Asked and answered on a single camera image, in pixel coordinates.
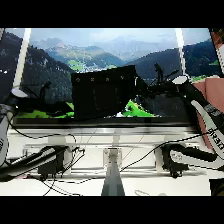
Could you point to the pink garment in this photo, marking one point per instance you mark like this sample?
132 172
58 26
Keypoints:
214 90

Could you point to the silver frame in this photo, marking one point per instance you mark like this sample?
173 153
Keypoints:
113 181

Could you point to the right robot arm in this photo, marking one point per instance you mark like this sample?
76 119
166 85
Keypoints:
209 117

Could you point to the black garment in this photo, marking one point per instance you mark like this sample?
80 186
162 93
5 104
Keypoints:
103 91

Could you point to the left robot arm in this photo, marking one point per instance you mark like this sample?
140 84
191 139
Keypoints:
2 133

